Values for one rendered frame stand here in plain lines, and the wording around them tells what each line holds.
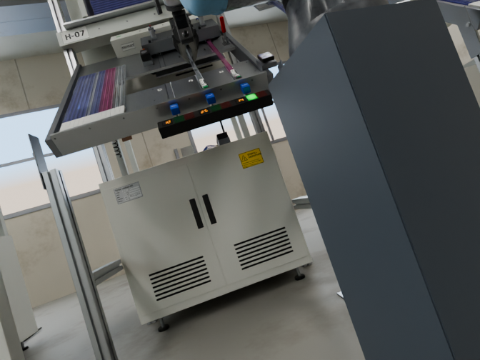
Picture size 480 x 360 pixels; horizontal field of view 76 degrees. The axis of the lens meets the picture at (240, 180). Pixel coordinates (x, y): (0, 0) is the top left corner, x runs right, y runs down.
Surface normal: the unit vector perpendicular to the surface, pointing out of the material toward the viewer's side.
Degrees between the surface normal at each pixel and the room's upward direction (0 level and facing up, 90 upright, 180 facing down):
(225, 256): 90
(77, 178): 90
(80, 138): 134
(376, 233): 90
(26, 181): 90
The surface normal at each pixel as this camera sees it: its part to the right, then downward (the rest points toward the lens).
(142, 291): 0.07, -0.10
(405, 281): -0.91, 0.29
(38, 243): 0.28, -0.16
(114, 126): 0.28, 0.59
